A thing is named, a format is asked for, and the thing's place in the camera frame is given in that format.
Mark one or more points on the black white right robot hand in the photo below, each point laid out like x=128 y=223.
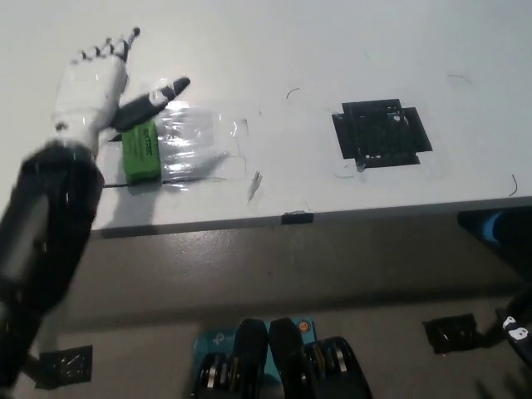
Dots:
x=517 y=328

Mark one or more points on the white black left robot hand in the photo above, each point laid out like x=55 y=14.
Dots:
x=87 y=91

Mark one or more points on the green whiteboard eraser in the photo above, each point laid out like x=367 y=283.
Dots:
x=141 y=154

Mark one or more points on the black floor tape marker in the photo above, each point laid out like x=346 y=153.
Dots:
x=451 y=334
x=66 y=365

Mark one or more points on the thin black tape strip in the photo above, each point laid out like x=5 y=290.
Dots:
x=114 y=185

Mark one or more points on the black and blue object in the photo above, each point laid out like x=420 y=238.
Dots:
x=486 y=228

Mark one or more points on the clear tape sheet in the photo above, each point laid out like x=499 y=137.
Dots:
x=195 y=137

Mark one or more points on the black tape square patch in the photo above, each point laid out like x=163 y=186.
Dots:
x=380 y=133

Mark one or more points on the small black tape piece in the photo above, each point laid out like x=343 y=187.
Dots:
x=297 y=218

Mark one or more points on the teal network device box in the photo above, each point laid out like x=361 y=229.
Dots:
x=214 y=338

